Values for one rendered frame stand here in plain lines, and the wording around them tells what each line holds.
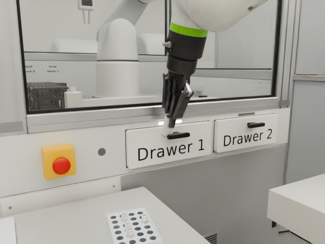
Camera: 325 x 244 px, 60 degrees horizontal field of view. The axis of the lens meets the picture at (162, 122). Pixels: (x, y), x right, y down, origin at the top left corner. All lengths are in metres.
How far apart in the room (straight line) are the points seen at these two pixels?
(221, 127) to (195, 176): 0.19
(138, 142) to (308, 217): 0.45
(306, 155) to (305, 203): 1.95
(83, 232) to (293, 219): 0.44
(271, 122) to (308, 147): 1.47
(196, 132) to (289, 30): 0.54
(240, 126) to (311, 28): 1.65
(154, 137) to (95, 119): 0.18
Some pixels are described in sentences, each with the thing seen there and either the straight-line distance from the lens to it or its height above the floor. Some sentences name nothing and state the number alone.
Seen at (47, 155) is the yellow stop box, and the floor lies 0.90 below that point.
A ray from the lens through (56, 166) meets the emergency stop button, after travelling 0.69.
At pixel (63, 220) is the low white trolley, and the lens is 0.71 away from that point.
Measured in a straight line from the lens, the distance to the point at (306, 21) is 2.59.
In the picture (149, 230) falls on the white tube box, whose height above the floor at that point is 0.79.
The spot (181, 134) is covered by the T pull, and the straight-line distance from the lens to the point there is 0.82.
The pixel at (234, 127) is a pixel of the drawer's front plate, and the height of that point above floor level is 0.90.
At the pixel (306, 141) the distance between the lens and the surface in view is 2.57.
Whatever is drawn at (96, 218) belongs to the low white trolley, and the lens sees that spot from 0.70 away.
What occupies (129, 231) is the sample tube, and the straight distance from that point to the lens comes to 0.55.
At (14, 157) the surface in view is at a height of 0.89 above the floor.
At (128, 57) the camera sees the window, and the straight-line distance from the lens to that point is 0.80.
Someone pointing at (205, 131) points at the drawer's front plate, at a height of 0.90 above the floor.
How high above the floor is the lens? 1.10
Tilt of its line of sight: 11 degrees down
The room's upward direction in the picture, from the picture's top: straight up
